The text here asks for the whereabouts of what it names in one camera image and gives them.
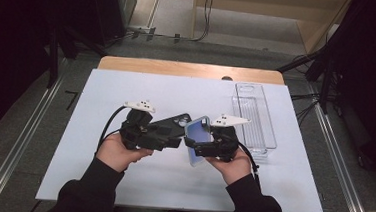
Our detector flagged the hand-held gripper cable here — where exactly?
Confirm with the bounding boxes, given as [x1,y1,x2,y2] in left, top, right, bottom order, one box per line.
[96,103,129,155]
[234,142,263,192]

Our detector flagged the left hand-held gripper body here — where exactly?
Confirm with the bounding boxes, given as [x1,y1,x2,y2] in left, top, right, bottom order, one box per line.
[118,97,167,152]

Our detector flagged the black metal stand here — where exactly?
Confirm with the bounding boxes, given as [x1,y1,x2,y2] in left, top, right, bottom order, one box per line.
[45,25,110,93]
[274,41,336,114]

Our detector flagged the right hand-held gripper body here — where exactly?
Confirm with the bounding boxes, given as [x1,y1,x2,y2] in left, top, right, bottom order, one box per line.
[192,112,252,164]

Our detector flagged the black phone case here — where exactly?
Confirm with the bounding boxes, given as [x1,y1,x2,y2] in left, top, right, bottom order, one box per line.
[146,110,193,144]

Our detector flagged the black hanging cable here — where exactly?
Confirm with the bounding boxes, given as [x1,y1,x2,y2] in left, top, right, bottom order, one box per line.
[193,0,216,44]

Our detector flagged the white board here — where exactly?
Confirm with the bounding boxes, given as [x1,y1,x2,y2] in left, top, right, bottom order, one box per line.
[34,64,334,212]

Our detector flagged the person's left hand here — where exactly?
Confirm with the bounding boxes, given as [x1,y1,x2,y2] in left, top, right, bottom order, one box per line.
[94,132,155,176]

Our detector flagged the black floor cables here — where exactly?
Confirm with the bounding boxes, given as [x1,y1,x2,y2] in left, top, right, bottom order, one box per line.
[288,91,322,127]

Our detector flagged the dark cabinet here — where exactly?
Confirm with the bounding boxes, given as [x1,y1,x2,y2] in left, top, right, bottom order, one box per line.
[88,0,137,47]

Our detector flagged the iridescent phone case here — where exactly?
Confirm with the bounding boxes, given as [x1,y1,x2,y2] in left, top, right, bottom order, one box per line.
[181,114,213,169]

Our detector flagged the left hand-held gripper cable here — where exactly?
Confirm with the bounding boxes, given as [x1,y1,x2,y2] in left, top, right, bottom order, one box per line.
[96,103,129,155]

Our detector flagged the black curtain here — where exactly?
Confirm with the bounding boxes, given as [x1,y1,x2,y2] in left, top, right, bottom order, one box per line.
[317,0,376,180]
[0,0,117,149]

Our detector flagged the right hand-held gripper cable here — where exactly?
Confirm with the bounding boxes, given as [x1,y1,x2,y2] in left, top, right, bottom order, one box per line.
[234,142,263,192]

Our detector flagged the person's right hand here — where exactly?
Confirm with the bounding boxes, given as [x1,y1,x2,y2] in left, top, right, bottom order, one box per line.
[204,145,254,188]

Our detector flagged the light wooden shelf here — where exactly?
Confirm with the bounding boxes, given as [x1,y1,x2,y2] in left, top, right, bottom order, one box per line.
[189,0,352,58]

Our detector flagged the clear plastic tray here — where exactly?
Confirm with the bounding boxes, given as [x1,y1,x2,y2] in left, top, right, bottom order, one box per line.
[227,81,282,160]

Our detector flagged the aluminium floor rail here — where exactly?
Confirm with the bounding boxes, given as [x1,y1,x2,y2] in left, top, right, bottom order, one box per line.
[0,54,68,212]
[302,84,376,212]

